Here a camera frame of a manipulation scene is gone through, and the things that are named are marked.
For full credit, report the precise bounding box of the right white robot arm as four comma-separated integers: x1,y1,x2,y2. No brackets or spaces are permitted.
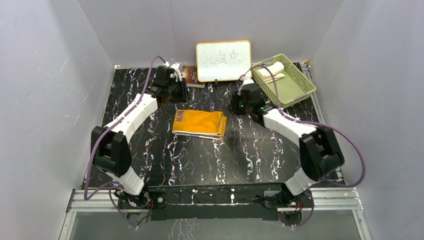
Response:
228,76,345,207

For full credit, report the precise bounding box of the green plastic basket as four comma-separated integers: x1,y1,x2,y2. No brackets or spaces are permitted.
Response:
252,53,317,109

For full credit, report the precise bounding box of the black base frame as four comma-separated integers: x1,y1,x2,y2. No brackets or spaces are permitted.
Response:
144,182,306,221

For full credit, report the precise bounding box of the white towel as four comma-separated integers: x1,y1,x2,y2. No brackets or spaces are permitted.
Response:
257,61,285,83

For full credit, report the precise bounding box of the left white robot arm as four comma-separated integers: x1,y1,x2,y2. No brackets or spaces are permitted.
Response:
90,63,189,208

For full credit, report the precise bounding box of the dark paperback book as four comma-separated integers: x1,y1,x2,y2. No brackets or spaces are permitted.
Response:
181,65,205,88

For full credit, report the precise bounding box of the small whiteboard orange frame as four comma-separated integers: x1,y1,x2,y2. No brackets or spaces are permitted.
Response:
195,40,252,83

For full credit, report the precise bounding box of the yellow bear towel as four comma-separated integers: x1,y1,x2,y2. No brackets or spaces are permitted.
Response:
171,109,227,140

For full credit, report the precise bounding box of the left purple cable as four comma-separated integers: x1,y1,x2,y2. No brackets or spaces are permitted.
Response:
83,55,168,231

